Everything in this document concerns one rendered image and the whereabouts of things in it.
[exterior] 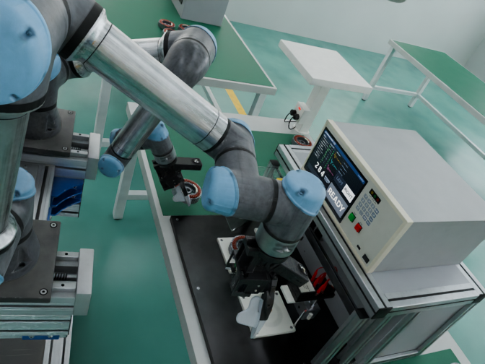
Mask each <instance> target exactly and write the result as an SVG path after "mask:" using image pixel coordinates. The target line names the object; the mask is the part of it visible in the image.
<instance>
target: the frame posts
mask: <svg viewBox="0 0 485 364"><path fill-rule="evenodd" d="M275 166H276V167H277V168H279V166H280V164H279V162H278V160H270V161H269V163H268V165H267V167H274V168H275ZM393 317H394V316H388V317H384V318H375V319H370V320H369V321H368V322H367V323H366V324H365V325H364V326H363V327H362V329H361V330H360V331H359V332H358V333H357V334H356V335H355V337H354V338H353V339H352V340H351V341H350V342H349V343H348V345H347V346H345V348H344V349H342V351H340V353H339V354H338V355H337V358H338V359H340V361H339V362H340V364H344V363H345V364H348V363H349V362H350V361H351V360H352V359H353V358H354V357H355V356H356V355H357V354H358V353H359V351H360V350H361V349H362V348H363V347H364V346H365V345H366V344H367V343H368V342H369V341H370V340H371V339H372V338H373V337H374V336H375V335H376V334H377V333H378V332H379V331H380V330H381V329H382V328H383V327H384V325H386V324H387V323H388V322H389V320H391V319H392V318H393ZM368 318H369V316H368V315H367V312H366V311H365V309H364V308H356V309H354V311H353V312H352V314H351V315H350V316H349V317H348V319H347V320H345V322H344V323H343V324H342V325H341V326H340V327H339V329H338V330H337V331H336V332H335V334H334V335H333V336H332V337H331V338H330V339H329V340H328V341H327V343H326V344H325V345H324V346H323V348H322V349H321V350H320V351H319V352H318V354H317V355H316V356H315V357H314V358H313V359H312V360H311V363H312V364H327V363H328V362H329V361H330V360H331V359H332V358H333V357H334V355H335V354H336V353H337V352H338V351H339V350H340V349H341V348H342V347H343V346H344V345H345V344H346V343H347V342H348V340H349V339H350V338H351V337H352V336H353V335H354V333H355V332H356V331H357V330H358V329H359V328H360V327H361V326H362V324H363V323H364V322H365V321H366V320H367V319H368Z"/></svg>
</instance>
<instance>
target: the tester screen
mask: <svg viewBox="0 0 485 364"><path fill-rule="evenodd" d="M317 161H318V162H319V163H320V165H321V167H322V168H323V169H324V171H325V175H324V176H323V178H322V177H321V176H320V174H319V172H318V171H317V170H316V168H315V166H314V165H315V164H316V162H317ZM309 162H310V164H311V165H312V167H313V168H314V170H315V172H316V173H317V174H318V176H319V177H320V179H321V181H322V182H323V183H324V185H325V191H326V190H327V188H328V187H329V185H330V184H331V182H332V183H333V185H334V186H335V187H336V189H337V191H338V192H339V193H340V195H341V197H342V198H343V199H344V201H345V202H346V204H347V205H348V207H349V205H350V204H351V203H352V201H353V200H354V198H355V196H356V195H357V194H358V192H359V190H360V189H361V187H362V186H363V185H364V183H365V181H364V179H363V178H362V177H361V175H360V174H359V173H358V172H357V170H356V169H355V167H354V166H353V165H352V164H351V163H350V161H349V160H348V158H347V157H346V155H345V154H344V153H343V152H342V151H341V149H340V148H339V146H338V145H337V143H335V141H334V140H333V138H332V137H331V136H330V134H329V133H328V132H327V131H326V130H325V131H324V133H323V135H322V137H321V138H320V141H319V142H318V145H317V146H316V148H315V150H314V152H313V153H312V155H311V157H310V159H309V160H308V162H307V164H308V163H309ZM307 164H306V166H305V167H306V168H307V170H308V171H309V173H312V172H311V171H310V169H309V168H308V166H307ZM337 172H339V174H340V175H341V177H342V178H343V179H344V181H345V182H346V184H347V185H348V187H349V188H350V189H351V191H352V192H353V193H354V195H355V196H354V198H353V199H352V201H351V202H350V203H349V201H348V199H347V198H346V197H345V195H344V194H343V192H342V191H341V189H340V188H339V187H338V185H337V183H336V182H335V181H334V177H335V176H336V174H337ZM325 198H326V199H327V201H328V203H329V204H330V206H331V207H332V209H333V211H334V212H335V213H336V210H335V209H334V208H333V206H332V205H331V203H330V202H329V200H328V198H327V197H326V196H325ZM348 207H347V208H348ZM347 208H346V209H347ZM345 211H346V210H345ZM336 215H337V217H338V218H339V219H341V218H340V217H339V216H338V214H337V213H336ZM342 216H343V215H342ZM342 216H341V217H342Z"/></svg>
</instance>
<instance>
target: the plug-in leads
mask: <svg viewBox="0 0 485 364"><path fill-rule="evenodd" d="M321 268H323V267H320V268H318V269H316V271H315V272H314V274H313V276H312V278H311V281H312V283H313V285H314V287H316V285H317V284H319V285H321V284H322V281H323V280H324V278H325V276H326V272H324V273H322V274H321V275H320V276H319V277H318V278H317V279H316V281H315V282H314V280H315V277H316V275H317V273H318V270H319V269H321ZM321 276H322V277H321ZM320 277H321V278H320ZM329 280H330V279H329V278H328V279H327V281H325V283H324V284H323V285H321V287H320V288H319V289H318V290H316V291H317V293H316V294H317V295H319V293H320V291H323V292H324V290H325V288H326V286H327V284H328V281H329ZM327 290H328V292H329V293H330V294H331V293H334V292H335V291H336V289H335V288H334V286H333V284H331V285H329V286H328V287H327Z"/></svg>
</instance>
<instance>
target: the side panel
mask: <svg viewBox="0 0 485 364"><path fill-rule="evenodd" d="M477 304H478V303H472V304H466V305H457V306H452V307H447V308H438V309H434V310H429V311H420V312H415V313H409V314H408V315H407V316H406V317H405V318H404V319H403V320H402V321H401V322H400V323H399V324H398V325H397V326H396V327H395V328H394V329H393V330H392V331H391V332H390V333H389V334H388V335H387V336H386V337H385V338H384V339H383V340H382V341H381V342H380V343H379V344H378V345H377V346H376V347H375V348H374V349H373V350H372V351H371V352H370V353H369V354H368V355H367V356H366V357H365V358H364V359H363V361H362V362H360V363H357V361H356V360H355V363H357V364H383V363H389V362H392V361H396V360H402V359H405V358H411V357H415V356H418V355H420V354H422V353H423V352H424V351H425V350H426V349H427V348H428V347H429V346H431V345H432V344H433V343H434V342H435V341H437V340H438V339H439V338H440V337H441V336H442V335H443V334H444V333H445V332H446V331H447V330H449V329H450V328H451V327H452V326H453V325H454V324H456V323H457V322H458V321H459V320H460V319H462V318H463V317H464V316H465V315H466V314H467V313H468V312H469V311H470V310H471V309H472V308H474V307H475V306H476V305H477Z"/></svg>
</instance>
